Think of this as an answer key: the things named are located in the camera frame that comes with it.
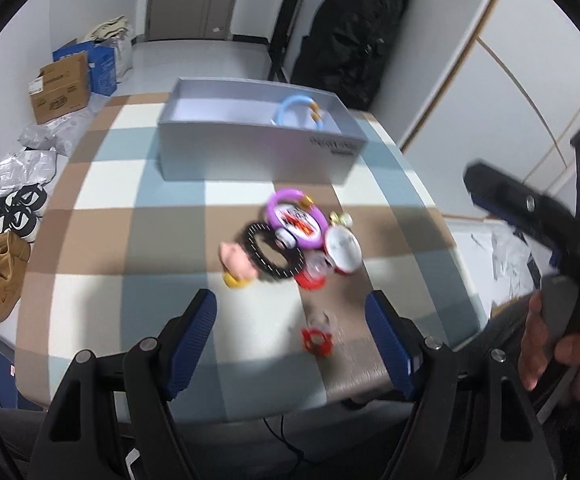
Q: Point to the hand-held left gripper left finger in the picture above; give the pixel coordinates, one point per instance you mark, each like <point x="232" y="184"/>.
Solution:
<point x="194" y="340"/>

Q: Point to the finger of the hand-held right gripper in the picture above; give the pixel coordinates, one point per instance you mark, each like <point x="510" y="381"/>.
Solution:
<point x="510" y="195"/>

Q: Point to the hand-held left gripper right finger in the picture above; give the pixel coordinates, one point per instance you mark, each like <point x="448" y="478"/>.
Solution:
<point x="387" y="340"/>

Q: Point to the pink pig figure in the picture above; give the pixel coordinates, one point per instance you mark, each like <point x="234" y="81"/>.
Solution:
<point x="237" y="260"/>

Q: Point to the red clear ornament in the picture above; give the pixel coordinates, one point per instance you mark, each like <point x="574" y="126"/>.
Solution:
<point x="312" y="275"/>

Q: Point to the red rimmed round badge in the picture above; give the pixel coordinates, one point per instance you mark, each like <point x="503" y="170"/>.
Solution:
<point x="342" y="250"/>

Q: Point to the round white printed badge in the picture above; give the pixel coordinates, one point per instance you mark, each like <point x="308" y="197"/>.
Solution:
<point x="297" y="220"/>

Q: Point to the grey cardboard box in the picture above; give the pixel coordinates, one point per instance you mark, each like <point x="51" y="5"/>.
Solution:
<point x="250" y="152"/>

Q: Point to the white plastic sheet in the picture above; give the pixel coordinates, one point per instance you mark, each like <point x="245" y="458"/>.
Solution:
<point x="500" y="260"/>

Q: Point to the small flower earring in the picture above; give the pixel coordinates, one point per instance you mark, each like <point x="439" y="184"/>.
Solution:
<point x="341" y="218"/>

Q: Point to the white wardrobe with gold trim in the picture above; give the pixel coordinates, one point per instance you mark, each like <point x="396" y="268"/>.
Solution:
<point x="510" y="60"/>

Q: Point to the black and white shoe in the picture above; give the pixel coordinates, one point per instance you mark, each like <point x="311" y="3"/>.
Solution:
<point x="17" y="222"/>
<point x="29" y="199"/>

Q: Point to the black backpack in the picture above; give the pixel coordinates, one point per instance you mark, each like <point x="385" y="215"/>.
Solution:
<point x="350" y="35"/>

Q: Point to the clear plastic bag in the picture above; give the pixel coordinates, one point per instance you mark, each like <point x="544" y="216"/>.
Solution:
<point x="24" y="170"/>
<point x="59" y="132"/>

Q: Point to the black metal stand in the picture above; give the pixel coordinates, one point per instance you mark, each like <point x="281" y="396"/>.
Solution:
<point x="282" y="35"/>

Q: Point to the brown cardboard box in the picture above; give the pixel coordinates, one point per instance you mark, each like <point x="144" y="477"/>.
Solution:
<point x="62" y="87"/>

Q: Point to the blue carton box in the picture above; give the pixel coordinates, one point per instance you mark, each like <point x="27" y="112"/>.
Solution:
<point x="102" y="70"/>

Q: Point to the beige tote bag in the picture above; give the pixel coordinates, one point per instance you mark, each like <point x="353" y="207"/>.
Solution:
<point x="119" y="50"/>

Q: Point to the grey door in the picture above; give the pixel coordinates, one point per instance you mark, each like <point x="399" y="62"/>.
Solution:
<point x="194" y="0"/>

